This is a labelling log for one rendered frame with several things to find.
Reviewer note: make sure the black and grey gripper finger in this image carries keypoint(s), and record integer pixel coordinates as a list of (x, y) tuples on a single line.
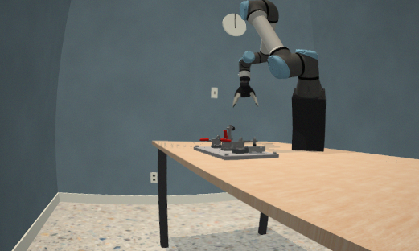
[(252, 94), (237, 95)]

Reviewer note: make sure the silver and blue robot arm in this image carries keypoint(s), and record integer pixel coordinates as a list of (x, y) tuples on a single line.
[(283, 63)]

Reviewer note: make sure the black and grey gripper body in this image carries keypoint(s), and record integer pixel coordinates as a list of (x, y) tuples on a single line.
[(245, 90)]

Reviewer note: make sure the red-handled toggle clamp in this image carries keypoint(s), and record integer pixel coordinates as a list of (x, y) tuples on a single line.
[(238, 147)]

